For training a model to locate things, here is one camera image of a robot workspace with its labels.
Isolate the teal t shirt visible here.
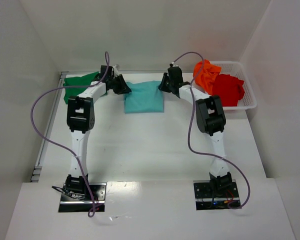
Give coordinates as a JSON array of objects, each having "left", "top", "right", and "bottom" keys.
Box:
[{"left": 124, "top": 80, "right": 164, "bottom": 114}]

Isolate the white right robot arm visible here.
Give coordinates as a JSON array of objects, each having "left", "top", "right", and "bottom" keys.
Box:
[{"left": 158, "top": 63, "right": 233, "bottom": 198}]

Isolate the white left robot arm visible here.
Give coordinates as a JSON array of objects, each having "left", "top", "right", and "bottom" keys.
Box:
[{"left": 65, "top": 64, "right": 132, "bottom": 197}]

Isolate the green folded t shirt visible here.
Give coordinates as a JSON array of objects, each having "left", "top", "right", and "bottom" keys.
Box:
[{"left": 63, "top": 72, "right": 103, "bottom": 109}]

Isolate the orange t shirt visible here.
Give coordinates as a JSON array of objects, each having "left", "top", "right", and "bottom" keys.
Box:
[{"left": 193, "top": 59, "right": 222, "bottom": 95}]

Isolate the red t shirt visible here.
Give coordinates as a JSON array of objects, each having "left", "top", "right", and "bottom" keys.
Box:
[{"left": 212, "top": 74, "right": 245, "bottom": 107}]

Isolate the white plastic basket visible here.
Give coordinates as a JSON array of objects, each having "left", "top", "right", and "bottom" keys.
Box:
[{"left": 211, "top": 61, "right": 257, "bottom": 111}]

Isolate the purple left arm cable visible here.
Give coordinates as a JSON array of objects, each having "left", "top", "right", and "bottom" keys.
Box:
[{"left": 30, "top": 51, "right": 111, "bottom": 217}]

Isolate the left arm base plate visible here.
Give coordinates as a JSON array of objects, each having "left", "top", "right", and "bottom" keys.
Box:
[{"left": 54, "top": 183, "right": 107, "bottom": 213}]

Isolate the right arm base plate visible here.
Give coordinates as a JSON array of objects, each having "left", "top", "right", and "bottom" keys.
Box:
[{"left": 193, "top": 180, "right": 241, "bottom": 211}]

